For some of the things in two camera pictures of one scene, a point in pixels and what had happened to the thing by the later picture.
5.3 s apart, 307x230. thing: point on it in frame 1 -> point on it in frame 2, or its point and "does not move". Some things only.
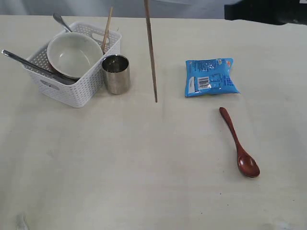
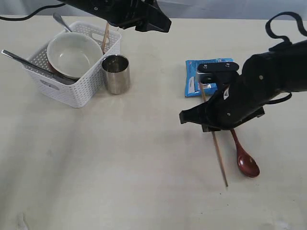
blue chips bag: x=209 y=77 does not move
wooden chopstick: x=146 y=2 -> x=216 y=142
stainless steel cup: x=117 y=70 does not move
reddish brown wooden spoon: x=246 y=165 does not move
